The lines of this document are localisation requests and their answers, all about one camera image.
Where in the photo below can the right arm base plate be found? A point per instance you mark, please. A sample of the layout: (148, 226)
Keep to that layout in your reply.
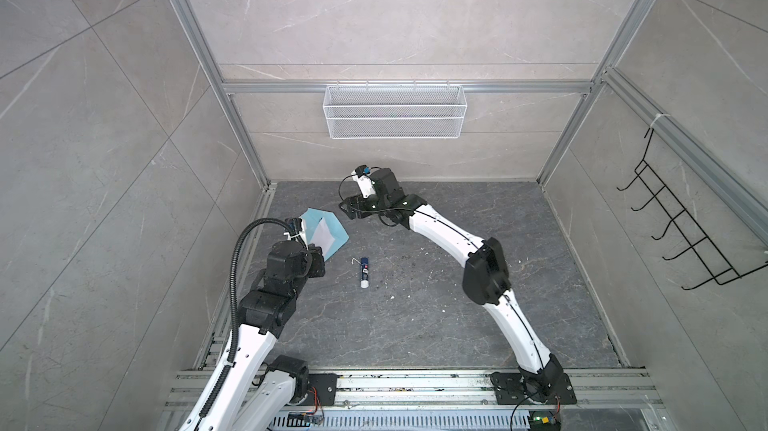
(515, 388)

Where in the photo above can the white letter paper blue border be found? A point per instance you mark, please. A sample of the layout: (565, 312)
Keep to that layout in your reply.
(324, 234)

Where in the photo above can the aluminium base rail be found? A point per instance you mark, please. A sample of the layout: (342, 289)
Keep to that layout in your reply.
(450, 400)

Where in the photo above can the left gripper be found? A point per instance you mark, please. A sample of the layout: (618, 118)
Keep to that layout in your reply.
(316, 267)

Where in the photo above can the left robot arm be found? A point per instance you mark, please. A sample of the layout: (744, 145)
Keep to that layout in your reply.
(260, 319)

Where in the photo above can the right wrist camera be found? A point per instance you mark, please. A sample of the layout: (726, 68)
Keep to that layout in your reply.
(361, 176)

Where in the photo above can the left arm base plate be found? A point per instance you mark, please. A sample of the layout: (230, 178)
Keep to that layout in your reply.
(322, 386)

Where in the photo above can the glue stick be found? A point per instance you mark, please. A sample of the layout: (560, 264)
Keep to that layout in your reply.
(364, 273)

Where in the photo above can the black wire hook rack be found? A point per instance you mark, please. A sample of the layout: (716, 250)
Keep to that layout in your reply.
(718, 269)

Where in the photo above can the white wire mesh basket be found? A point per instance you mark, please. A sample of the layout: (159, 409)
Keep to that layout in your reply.
(366, 112)

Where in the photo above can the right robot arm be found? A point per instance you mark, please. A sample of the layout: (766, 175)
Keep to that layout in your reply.
(486, 278)

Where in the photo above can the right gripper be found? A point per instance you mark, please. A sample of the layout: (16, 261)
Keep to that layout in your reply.
(352, 202)

